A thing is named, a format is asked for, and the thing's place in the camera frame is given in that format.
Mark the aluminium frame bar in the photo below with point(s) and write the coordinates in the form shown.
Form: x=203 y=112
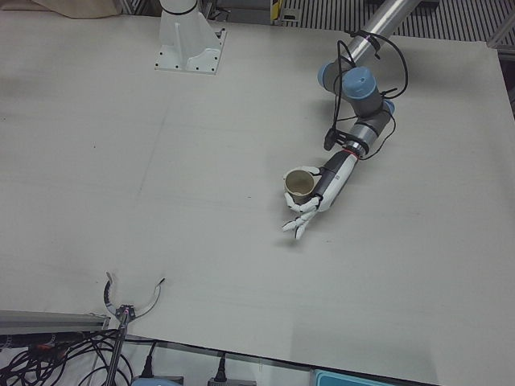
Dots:
x=502 y=33

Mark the beige cloth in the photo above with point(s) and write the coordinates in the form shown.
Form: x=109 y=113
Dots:
x=76 y=7

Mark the yellow black striped post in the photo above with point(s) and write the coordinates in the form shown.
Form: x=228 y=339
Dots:
x=276 y=9

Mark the light blue plastic box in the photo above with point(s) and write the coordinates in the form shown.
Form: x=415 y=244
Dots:
x=374 y=379

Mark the black power plug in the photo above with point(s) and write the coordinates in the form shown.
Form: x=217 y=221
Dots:
x=220 y=370
x=149 y=364

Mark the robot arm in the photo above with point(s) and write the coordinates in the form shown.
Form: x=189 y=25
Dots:
x=364 y=86

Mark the aluminium frame post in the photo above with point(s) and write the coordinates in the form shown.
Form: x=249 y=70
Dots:
x=141 y=5

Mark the grey power strip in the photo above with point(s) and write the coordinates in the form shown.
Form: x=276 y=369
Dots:
x=233 y=382

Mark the aluminium profile rail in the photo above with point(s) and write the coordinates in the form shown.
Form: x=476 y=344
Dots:
x=48 y=321

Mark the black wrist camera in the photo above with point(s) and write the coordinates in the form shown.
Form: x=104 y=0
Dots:
x=330 y=140

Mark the beige paper cup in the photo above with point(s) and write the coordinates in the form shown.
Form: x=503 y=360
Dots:
x=299 y=187

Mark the grey claw holder on rod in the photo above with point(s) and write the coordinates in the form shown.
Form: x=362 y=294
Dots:
x=124 y=311

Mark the blue grey device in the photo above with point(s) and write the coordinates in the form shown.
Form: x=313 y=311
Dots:
x=157 y=381

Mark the white grey robot hand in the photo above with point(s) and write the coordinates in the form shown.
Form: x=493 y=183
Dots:
x=332 y=185

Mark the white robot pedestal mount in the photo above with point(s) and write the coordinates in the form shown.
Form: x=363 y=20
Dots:
x=177 y=48

